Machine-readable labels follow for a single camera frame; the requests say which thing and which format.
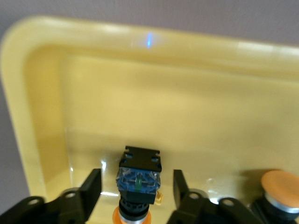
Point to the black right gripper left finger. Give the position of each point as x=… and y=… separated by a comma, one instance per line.
x=70, y=205

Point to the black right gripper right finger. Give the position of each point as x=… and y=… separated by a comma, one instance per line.
x=198, y=210

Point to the yellow push button switch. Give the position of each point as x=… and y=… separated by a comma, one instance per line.
x=137, y=163
x=278, y=182

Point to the yellow plastic tray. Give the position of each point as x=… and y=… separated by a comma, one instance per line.
x=163, y=105

